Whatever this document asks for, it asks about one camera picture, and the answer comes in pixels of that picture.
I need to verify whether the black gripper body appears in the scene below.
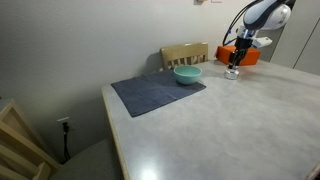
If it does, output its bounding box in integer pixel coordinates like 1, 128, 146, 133
228, 37, 252, 67

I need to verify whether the silver candle tin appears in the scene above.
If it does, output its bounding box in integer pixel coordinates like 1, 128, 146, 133
223, 70, 240, 81

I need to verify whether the orange cardboard box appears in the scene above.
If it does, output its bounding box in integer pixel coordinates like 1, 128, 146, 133
215, 45, 262, 67

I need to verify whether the mint green bowl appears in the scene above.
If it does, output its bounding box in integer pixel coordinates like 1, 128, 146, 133
173, 65, 203, 86

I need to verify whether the white closet door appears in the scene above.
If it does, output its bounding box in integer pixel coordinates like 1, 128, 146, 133
269, 0, 320, 76

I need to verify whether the dark blue cloth placemat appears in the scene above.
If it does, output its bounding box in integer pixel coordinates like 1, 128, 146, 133
110, 69, 207, 118

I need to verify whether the black blue arm cable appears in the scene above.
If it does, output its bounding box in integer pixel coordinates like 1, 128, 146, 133
222, 1, 259, 47

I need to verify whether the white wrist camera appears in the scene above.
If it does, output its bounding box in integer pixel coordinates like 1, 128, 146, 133
252, 36, 273, 50

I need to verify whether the white wall outlet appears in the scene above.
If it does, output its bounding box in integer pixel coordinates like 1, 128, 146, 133
56, 116, 71, 126

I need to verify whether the black plug with cable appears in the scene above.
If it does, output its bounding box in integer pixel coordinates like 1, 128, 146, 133
62, 121, 72, 162

